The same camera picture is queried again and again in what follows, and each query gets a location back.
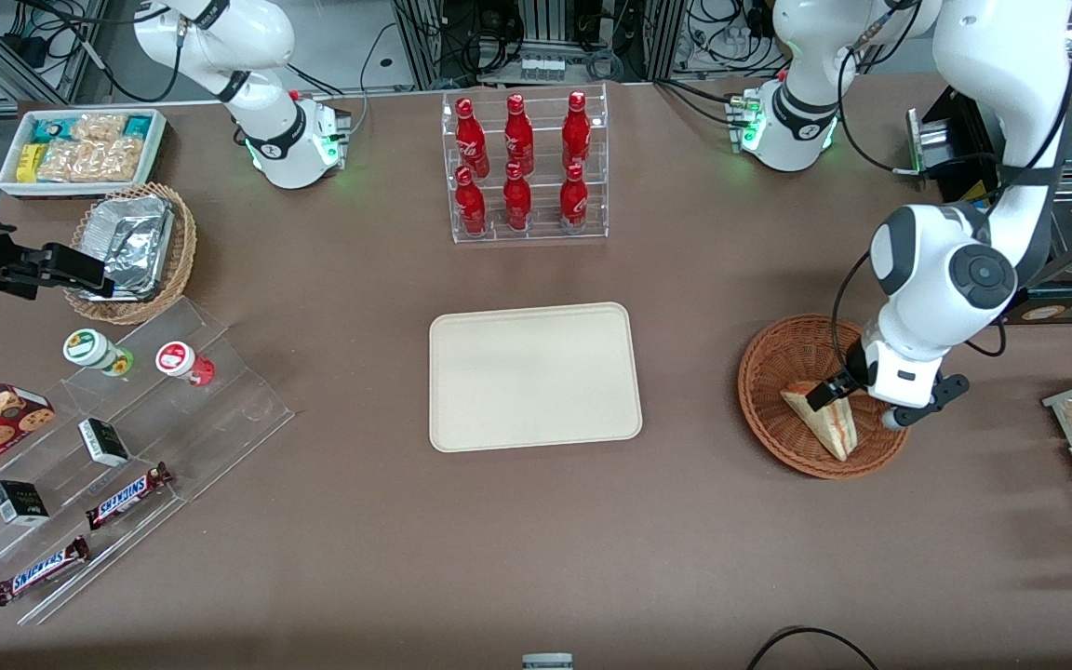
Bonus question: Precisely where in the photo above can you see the Snickers chocolate bar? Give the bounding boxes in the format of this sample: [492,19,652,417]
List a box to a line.
[0,535,92,609]
[85,462,175,532]

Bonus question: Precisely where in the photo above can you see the large clear cracker bag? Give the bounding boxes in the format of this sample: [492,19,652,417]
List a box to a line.
[36,138,145,184]

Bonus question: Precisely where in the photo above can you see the triangle sandwich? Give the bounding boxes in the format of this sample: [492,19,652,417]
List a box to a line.
[780,380,859,463]

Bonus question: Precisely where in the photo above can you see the small clear cracker bag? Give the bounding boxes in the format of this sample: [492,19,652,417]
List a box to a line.
[71,113,131,143]

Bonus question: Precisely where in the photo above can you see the small black box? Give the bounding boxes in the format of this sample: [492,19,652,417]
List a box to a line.
[0,479,51,528]
[77,418,132,468]

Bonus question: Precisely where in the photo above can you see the red lid cup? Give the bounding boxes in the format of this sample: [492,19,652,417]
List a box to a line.
[154,341,217,388]

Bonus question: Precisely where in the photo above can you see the beige plastic tray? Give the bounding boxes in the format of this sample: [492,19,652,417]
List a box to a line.
[429,301,644,454]

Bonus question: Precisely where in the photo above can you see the clear acrylic stepped display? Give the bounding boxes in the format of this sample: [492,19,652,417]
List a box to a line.
[0,296,296,627]

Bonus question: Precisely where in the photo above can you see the green lid cup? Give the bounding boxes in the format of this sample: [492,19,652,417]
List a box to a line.
[62,328,136,378]

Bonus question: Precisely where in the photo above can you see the black hot food display case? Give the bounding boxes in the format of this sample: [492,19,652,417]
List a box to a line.
[905,0,1072,327]

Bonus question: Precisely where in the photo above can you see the light wicker basket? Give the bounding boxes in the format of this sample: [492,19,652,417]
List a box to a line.
[63,182,199,327]

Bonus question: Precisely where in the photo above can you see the aluminium frame rack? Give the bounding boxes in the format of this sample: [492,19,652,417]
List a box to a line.
[391,0,688,90]

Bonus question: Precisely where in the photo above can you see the red cola bottle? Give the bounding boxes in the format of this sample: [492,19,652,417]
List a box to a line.
[559,163,590,231]
[504,93,535,176]
[502,161,533,233]
[455,97,489,179]
[454,166,488,236]
[562,90,592,172]

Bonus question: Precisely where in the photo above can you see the clear acrylic bottle rack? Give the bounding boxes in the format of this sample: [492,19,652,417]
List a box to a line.
[441,83,610,246]

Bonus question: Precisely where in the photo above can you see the brown wicker basket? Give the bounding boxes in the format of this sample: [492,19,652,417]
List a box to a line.
[737,314,914,481]

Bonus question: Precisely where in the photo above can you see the aluminium foil container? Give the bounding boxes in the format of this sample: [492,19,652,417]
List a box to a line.
[77,194,176,302]

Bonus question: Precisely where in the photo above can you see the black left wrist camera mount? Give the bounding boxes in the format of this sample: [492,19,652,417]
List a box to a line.
[882,374,972,431]

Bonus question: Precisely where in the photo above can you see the white rectangular snack bin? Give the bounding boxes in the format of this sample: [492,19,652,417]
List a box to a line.
[0,108,168,200]

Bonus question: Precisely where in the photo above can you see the black cable loop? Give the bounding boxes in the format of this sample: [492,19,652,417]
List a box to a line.
[744,625,882,670]

